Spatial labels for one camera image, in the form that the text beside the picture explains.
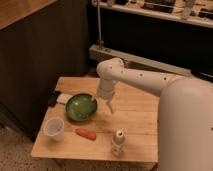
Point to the dark wooden cabinet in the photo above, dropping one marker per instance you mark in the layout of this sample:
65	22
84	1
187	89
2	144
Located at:
34	53

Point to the small wooden table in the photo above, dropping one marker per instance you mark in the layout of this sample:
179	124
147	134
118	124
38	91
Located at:
135	113

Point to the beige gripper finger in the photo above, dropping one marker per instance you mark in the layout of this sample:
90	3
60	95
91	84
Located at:
110	106
94	97

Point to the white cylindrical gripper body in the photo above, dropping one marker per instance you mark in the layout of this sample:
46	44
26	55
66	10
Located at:
106	89

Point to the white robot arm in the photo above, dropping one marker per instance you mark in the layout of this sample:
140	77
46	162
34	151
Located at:
185	113

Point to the green bowl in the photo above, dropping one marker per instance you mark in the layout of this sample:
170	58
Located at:
81	107

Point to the small white bottle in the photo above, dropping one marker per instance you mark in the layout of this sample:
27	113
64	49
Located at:
117	142

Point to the metal shelf rack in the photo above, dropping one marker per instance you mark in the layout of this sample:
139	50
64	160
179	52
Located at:
157	34

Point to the knife with black handle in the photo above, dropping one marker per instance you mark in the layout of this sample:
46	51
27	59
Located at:
58	97

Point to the translucent plastic cup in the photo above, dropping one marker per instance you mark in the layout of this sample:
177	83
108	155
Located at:
54	128

